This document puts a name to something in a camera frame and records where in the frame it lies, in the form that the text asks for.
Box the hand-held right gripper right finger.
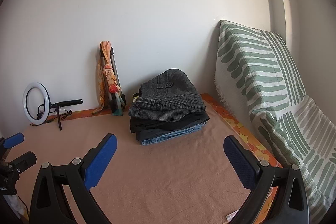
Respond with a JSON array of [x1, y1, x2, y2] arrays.
[[223, 135, 310, 224]]

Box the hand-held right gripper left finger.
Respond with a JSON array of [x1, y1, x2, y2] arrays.
[[29, 133, 118, 224]]

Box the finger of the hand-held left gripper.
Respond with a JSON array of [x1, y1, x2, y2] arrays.
[[5, 152, 37, 175], [0, 133, 25, 155]]

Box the grey tweed pants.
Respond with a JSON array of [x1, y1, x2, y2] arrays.
[[128, 69, 207, 124]]

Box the dark grey folded pants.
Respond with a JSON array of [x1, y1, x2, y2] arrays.
[[135, 123, 208, 141]]

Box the beige blanket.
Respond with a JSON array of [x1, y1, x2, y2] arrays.
[[5, 101, 276, 224]]

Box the black mini tripod stand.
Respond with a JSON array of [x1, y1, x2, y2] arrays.
[[51, 99, 84, 131]]

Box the blue jeans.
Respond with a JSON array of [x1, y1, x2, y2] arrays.
[[141, 126, 203, 146]]

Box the folded tripod with orange scarf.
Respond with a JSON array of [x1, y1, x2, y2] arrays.
[[91, 41, 126, 116]]

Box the green striped white pillow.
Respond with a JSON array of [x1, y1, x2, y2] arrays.
[[214, 20, 333, 217]]

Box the folded silver tripod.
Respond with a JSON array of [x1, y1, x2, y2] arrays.
[[106, 47, 127, 115]]

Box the white ring light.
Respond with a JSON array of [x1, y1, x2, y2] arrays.
[[22, 82, 51, 126]]

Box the black cable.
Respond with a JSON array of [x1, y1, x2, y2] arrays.
[[39, 108, 73, 124]]

